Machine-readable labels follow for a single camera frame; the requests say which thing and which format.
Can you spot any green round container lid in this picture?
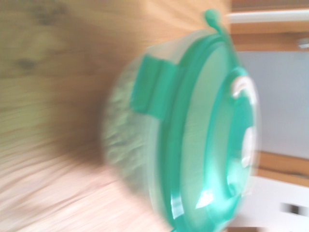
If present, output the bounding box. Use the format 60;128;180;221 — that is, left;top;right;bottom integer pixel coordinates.
131;8;263;232

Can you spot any clear plastic food container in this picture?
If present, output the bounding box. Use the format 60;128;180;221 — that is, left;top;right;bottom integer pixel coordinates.
100;30;191;219

